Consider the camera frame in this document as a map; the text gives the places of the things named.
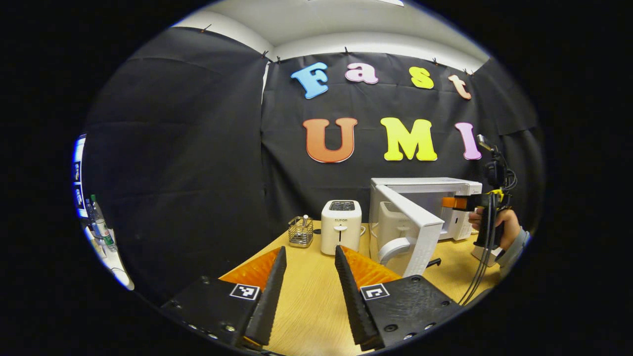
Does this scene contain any white rectangular dish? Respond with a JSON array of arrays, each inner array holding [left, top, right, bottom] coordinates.
[[470, 245, 504, 268]]

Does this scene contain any computer monitor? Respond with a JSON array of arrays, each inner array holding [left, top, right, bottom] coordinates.
[[73, 134, 88, 219]]

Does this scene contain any clear bottle with green cap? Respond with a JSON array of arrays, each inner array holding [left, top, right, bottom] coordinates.
[[90, 194, 118, 253]]

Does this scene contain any white toaster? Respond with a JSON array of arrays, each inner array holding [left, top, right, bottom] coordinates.
[[320, 200, 363, 256]]

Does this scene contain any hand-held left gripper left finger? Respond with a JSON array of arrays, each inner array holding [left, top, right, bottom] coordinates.
[[159, 246, 288, 348]]

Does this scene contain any white microwave oven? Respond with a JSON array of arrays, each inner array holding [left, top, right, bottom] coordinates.
[[368, 177, 483, 278]]

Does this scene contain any wire mesh utensil holder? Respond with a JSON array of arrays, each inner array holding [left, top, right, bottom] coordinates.
[[288, 215, 315, 248]]

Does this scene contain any white side table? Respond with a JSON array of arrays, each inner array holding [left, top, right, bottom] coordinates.
[[82, 220, 135, 291]]

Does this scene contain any black backdrop cloth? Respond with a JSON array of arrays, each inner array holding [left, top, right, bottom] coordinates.
[[82, 27, 544, 307]]

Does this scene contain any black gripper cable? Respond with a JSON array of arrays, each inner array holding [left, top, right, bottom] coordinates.
[[457, 195, 497, 306]]

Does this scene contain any clear plastic bottle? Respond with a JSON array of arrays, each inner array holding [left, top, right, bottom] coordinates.
[[85, 199, 99, 239]]

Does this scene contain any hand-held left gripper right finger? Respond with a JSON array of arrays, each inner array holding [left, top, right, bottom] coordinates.
[[334, 245, 465, 352]]

